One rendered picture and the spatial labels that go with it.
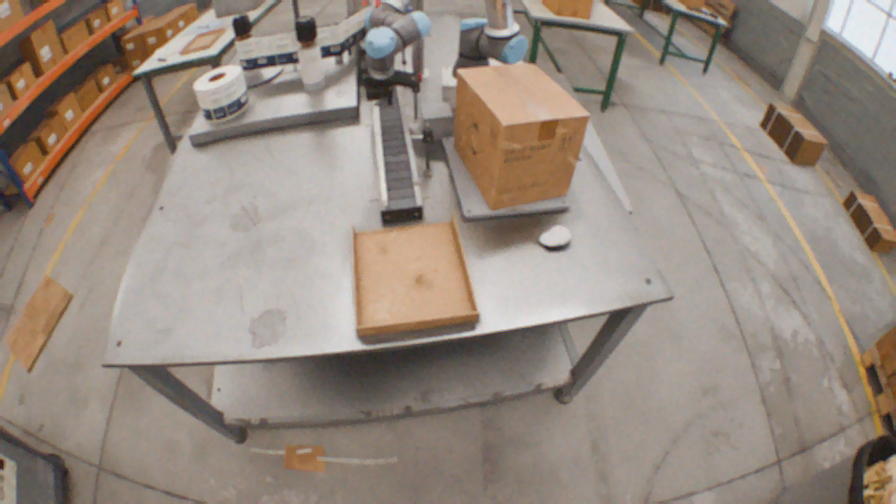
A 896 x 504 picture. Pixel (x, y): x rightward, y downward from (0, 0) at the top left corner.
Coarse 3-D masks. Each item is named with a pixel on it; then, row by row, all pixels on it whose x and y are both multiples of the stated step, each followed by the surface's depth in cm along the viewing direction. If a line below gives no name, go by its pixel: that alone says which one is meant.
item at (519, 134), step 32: (480, 96) 94; (512, 96) 95; (544, 96) 96; (480, 128) 99; (512, 128) 87; (544, 128) 90; (576, 128) 93; (480, 160) 105; (512, 160) 95; (544, 160) 98; (576, 160) 102; (512, 192) 104; (544, 192) 108
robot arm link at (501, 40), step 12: (492, 0) 107; (504, 0) 107; (492, 12) 111; (504, 12) 110; (492, 24) 115; (504, 24) 114; (516, 24) 118; (492, 36) 118; (504, 36) 116; (516, 36) 118; (480, 48) 127; (492, 48) 122; (504, 48) 119; (516, 48) 120; (504, 60) 123; (516, 60) 125
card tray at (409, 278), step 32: (352, 224) 100; (448, 224) 105; (352, 256) 93; (384, 256) 98; (416, 256) 98; (448, 256) 99; (384, 288) 92; (416, 288) 93; (448, 288) 93; (384, 320) 87; (416, 320) 83; (448, 320) 85
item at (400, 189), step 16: (384, 112) 132; (400, 112) 132; (384, 128) 125; (400, 128) 125; (384, 144) 120; (400, 144) 120; (384, 160) 115; (400, 160) 115; (400, 176) 110; (400, 192) 106; (400, 208) 102
